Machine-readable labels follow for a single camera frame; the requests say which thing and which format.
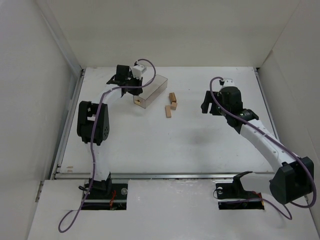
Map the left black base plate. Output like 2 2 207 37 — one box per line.
81 183 128 211

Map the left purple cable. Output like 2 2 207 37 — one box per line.
58 58 156 233

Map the purple cable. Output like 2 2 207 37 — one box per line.
209 76 317 221
58 58 156 233

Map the clear plastic box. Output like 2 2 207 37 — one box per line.
133 74 168 109

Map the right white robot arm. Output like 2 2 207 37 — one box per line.
201 86 317 208

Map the small light wood cube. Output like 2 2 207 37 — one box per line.
170 102 178 111

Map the aluminium front rail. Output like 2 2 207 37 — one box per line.
53 171 292 180

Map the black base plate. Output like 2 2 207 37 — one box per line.
81 183 128 211
213 182 265 210

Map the striped dark wood block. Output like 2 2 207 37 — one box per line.
169 92 177 103

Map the aluminium rail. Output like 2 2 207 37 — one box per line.
48 69 86 180
53 171 292 180

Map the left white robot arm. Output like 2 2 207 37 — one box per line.
76 63 146 198

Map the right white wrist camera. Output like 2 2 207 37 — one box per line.
219 78 235 88

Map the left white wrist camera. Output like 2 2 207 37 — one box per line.
131 64 147 79

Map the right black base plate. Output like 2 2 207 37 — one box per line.
213 182 265 210

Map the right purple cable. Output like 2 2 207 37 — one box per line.
209 76 317 221

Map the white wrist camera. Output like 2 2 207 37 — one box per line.
131 64 147 79
219 78 235 88

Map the aluminium left rail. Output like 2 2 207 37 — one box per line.
48 69 86 180

